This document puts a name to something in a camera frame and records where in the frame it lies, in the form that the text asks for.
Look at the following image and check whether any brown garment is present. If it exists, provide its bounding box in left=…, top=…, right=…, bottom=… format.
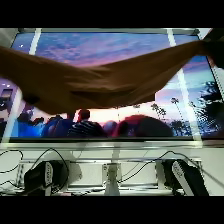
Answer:
left=0, top=37, right=214, bottom=116

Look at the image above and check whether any black cable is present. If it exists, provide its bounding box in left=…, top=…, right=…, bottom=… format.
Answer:
left=0, top=149, right=24, bottom=174
left=117, top=150, right=224, bottom=188

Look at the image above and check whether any silver frame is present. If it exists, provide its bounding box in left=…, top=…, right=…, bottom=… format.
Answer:
left=0, top=139, right=224, bottom=197

